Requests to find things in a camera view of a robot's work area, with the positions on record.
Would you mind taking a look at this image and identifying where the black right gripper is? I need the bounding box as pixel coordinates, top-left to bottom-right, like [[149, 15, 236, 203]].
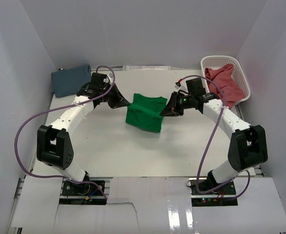
[[160, 92, 194, 117]]

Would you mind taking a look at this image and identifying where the green t shirt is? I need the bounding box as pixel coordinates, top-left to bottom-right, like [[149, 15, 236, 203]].
[[125, 93, 167, 133]]

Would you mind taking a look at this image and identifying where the white paper sheet front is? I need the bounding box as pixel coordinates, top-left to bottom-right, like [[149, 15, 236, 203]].
[[12, 177, 286, 234]]

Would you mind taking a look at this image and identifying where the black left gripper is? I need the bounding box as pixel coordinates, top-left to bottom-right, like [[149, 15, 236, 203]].
[[100, 83, 130, 109]]

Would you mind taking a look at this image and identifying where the white perforated plastic basket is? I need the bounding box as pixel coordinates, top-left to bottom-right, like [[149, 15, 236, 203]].
[[201, 56, 250, 108]]

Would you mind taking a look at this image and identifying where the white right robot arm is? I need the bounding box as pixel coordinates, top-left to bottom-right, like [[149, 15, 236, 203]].
[[160, 75, 268, 195]]

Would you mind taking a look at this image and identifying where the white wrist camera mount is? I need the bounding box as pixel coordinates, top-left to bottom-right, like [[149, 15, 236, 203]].
[[104, 72, 115, 85], [174, 79, 183, 90]]

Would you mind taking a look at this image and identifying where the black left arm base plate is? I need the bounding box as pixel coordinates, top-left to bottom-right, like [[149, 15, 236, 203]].
[[59, 180, 107, 205]]

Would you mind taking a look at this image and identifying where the pink t shirt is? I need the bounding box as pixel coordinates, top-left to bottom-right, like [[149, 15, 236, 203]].
[[204, 63, 245, 109]]

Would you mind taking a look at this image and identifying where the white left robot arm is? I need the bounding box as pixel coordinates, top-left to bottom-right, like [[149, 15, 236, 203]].
[[37, 72, 130, 195]]

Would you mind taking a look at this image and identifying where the folded blue t shirt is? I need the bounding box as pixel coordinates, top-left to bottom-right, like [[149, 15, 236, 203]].
[[52, 65, 91, 98]]

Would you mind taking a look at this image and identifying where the white paper label strip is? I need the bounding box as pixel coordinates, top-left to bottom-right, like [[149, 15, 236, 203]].
[[122, 65, 171, 71]]

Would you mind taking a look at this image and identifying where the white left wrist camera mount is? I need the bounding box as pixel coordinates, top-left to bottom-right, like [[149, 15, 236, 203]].
[[104, 72, 115, 85]]

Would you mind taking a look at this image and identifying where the aluminium table edge rail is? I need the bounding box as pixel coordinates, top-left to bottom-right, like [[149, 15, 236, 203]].
[[253, 165, 266, 177]]

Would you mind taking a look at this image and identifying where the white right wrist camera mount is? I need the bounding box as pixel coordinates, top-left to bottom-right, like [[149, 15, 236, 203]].
[[174, 79, 183, 90]]

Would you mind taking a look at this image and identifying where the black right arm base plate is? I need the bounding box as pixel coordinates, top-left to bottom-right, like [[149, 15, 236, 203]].
[[186, 179, 238, 207]]

